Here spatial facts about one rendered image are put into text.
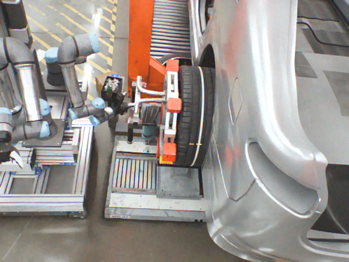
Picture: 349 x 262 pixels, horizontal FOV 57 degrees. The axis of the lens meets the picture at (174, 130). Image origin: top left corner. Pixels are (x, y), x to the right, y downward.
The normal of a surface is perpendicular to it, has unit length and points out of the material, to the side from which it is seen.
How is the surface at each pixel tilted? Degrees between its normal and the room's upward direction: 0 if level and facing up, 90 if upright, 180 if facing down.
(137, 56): 90
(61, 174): 0
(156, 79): 90
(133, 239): 0
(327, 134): 22
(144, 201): 0
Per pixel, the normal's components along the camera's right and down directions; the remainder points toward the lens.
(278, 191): 0.33, -0.54
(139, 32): 0.02, 0.74
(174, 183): 0.12, -0.67
